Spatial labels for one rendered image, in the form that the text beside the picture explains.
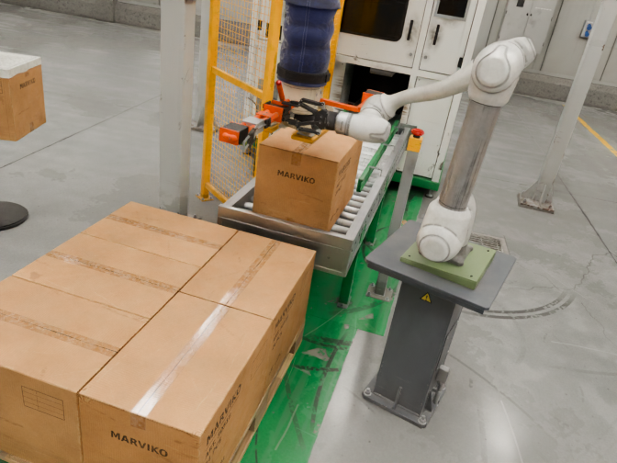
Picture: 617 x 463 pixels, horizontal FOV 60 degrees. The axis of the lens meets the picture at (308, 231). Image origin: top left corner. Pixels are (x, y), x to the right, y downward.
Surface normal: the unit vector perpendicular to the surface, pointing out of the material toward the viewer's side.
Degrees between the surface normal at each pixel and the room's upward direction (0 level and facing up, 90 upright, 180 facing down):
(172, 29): 90
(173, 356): 0
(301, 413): 0
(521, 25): 90
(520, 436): 0
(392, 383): 90
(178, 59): 90
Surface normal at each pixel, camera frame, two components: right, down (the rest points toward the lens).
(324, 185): -0.29, 0.40
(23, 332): 0.14, -0.88
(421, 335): -0.51, 0.32
